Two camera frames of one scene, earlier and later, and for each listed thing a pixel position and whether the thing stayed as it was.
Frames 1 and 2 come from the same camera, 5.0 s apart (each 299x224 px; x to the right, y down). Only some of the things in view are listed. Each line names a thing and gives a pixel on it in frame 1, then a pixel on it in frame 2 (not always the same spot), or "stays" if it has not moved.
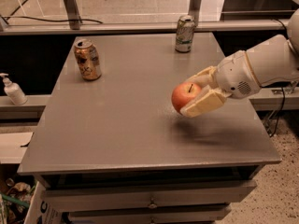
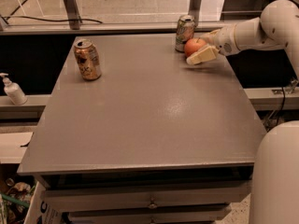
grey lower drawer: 171,217 stays
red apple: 182,92 to 193,45
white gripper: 234,74 to 224,40
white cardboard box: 38,212 stays
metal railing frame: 74,24 stays
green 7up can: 184,33 stays
